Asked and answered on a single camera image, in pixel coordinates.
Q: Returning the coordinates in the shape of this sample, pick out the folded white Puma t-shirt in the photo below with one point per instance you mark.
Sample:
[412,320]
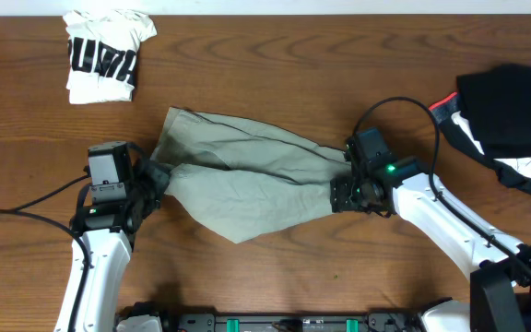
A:
[102,53]

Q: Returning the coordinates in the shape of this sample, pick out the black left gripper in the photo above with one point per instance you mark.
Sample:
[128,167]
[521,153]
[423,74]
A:
[153,180]

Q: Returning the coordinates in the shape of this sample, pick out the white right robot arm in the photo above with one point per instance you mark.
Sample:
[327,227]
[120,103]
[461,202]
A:
[497,265]

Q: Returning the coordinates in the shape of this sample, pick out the olive green shorts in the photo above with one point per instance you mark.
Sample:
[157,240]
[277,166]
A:
[241,178]

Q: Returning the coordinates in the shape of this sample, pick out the black garment pile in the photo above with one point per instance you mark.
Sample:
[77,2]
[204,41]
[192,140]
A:
[488,118]

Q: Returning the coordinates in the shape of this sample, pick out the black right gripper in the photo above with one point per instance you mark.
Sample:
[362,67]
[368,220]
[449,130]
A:
[341,199]

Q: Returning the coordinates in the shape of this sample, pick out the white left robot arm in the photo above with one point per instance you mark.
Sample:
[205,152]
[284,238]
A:
[108,215]

